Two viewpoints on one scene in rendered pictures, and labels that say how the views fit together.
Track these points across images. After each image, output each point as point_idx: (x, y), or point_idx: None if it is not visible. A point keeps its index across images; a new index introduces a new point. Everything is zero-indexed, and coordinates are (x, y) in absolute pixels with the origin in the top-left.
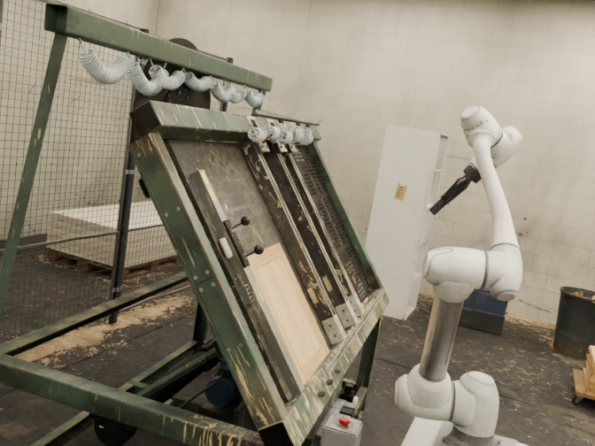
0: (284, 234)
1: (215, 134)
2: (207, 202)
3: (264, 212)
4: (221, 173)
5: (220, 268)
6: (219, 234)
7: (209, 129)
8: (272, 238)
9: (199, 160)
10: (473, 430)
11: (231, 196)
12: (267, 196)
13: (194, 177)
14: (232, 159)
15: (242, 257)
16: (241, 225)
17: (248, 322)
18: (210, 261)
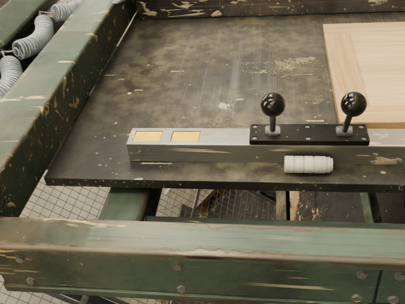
0: (311, 7)
1: (88, 63)
2: (197, 154)
3: (260, 27)
4: (161, 79)
5: (366, 231)
6: (273, 161)
7: (64, 78)
8: (310, 34)
9: (118, 119)
10: None
11: (210, 82)
12: (237, 8)
13: (138, 157)
14: (151, 44)
15: (345, 139)
16: (268, 89)
17: None
18: (340, 260)
